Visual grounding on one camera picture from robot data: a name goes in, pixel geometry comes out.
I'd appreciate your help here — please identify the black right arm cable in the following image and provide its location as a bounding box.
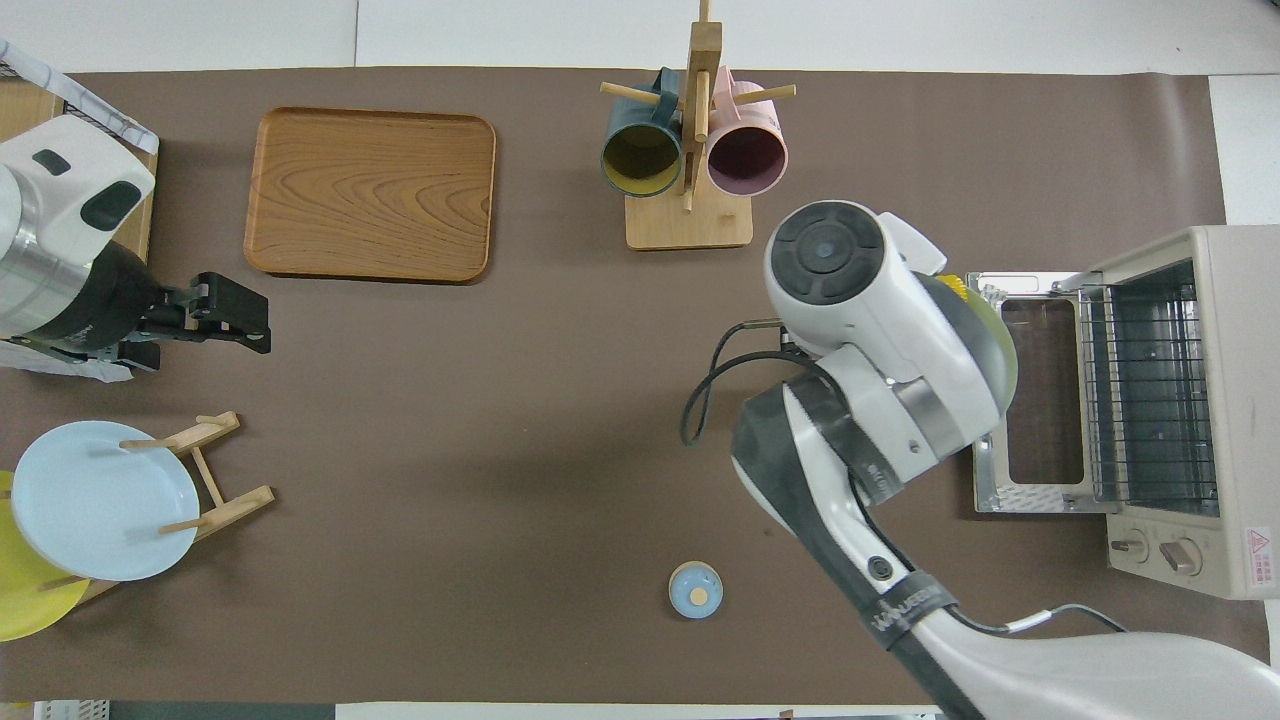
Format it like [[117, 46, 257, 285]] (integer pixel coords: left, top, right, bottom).
[[682, 318, 1131, 641]]

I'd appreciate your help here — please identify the dark blue mug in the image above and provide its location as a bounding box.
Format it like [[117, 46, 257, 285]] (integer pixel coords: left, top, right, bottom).
[[600, 68, 684, 199]]

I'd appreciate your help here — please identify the yellow plate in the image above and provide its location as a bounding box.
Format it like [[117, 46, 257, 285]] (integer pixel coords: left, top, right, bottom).
[[0, 470, 91, 643]]

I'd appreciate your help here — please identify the light blue plate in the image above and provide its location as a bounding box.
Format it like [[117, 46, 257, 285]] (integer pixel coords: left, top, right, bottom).
[[10, 420, 201, 583]]

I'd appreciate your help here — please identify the black wire wooden shelf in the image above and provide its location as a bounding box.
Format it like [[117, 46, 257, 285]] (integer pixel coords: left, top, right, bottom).
[[0, 60, 159, 266]]

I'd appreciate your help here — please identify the white checked cloth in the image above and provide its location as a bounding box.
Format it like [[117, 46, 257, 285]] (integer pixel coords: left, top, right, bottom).
[[0, 38, 159, 156]]

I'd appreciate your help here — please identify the wooden mug tree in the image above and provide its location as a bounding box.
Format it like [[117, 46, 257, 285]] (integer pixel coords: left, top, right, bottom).
[[600, 0, 798, 251]]

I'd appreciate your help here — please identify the blue call bell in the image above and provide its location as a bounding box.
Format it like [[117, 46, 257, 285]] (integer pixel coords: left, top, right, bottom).
[[668, 561, 724, 620]]

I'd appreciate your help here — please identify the wooden tray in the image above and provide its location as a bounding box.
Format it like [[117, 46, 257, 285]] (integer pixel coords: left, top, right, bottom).
[[243, 107, 498, 284]]

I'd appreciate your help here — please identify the glass oven door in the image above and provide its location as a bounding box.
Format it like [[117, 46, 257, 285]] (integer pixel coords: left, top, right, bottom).
[[967, 272, 1116, 514]]

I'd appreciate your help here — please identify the metal oven rack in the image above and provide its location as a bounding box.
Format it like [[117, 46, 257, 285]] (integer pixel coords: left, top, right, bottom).
[[1080, 285, 1216, 501]]

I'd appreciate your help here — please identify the mint green plate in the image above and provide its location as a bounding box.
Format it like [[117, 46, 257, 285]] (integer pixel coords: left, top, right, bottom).
[[925, 272, 1019, 431]]

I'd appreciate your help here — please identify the white toaster oven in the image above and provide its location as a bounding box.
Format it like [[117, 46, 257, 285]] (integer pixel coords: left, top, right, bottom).
[[1075, 225, 1280, 601]]

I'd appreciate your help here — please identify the wooden plate rack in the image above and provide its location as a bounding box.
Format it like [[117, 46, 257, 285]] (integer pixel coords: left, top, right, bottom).
[[40, 410, 276, 606]]

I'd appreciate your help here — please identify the pink mug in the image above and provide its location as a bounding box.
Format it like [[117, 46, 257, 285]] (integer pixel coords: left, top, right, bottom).
[[706, 66, 790, 197]]

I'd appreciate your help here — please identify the brown table mat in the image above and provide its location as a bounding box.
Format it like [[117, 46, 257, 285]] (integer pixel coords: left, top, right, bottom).
[[0, 68, 1271, 706]]

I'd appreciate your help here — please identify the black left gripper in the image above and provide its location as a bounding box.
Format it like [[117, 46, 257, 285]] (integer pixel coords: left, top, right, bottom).
[[60, 243, 273, 373]]

